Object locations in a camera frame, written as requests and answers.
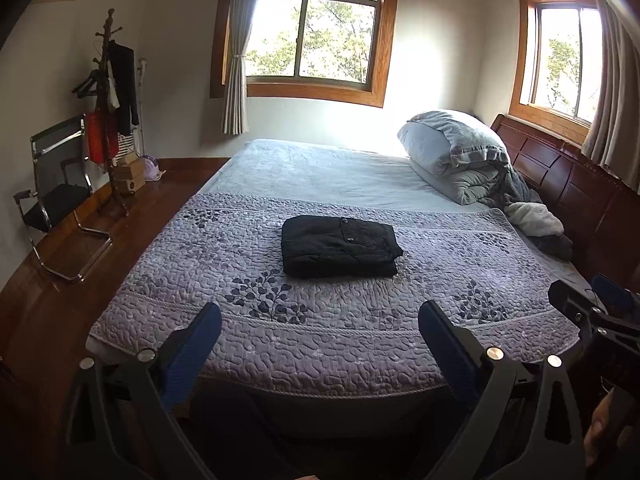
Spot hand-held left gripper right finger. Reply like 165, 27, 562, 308
418, 300, 588, 480

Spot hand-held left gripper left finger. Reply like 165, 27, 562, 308
60, 302, 223, 480

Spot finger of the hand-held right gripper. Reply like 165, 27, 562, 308
591, 274, 640, 313
548, 280, 608, 341

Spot black pants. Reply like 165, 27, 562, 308
280, 215, 404, 279

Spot person's right hand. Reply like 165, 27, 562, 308
584, 392, 621, 468

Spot grey and white fleece blanket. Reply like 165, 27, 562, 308
492, 162, 575, 262

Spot purple quilted bedspread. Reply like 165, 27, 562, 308
86, 192, 583, 396

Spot wooden headboard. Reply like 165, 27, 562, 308
487, 114, 640, 291

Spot large cardboard box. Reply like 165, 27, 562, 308
110, 164, 147, 196

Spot white and pink hat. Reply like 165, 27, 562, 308
141, 156, 167, 182

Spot grey pillow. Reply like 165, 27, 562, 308
397, 110, 513, 206

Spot black metal-framed chair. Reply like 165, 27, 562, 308
13, 115, 113, 283

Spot grey curtain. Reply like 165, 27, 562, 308
221, 0, 266, 136
575, 0, 640, 191

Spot light blue bed sheet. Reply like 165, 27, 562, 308
195, 138, 598, 296

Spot red bag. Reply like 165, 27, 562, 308
82, 111, 121, 165

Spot small wooden-framed window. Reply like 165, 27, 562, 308
500, 0, 608, 146

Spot white stick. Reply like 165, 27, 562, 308
137, 58, 149, 158

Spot black hanging garment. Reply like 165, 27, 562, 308
106, 42, 141, 136

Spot black clothes hanger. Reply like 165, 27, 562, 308
71, 70, 108, 100

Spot wooden coat rack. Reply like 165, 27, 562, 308
95, 8, 138, 217

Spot large wooden-framed window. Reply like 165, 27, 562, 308
210, 0, 401, 109

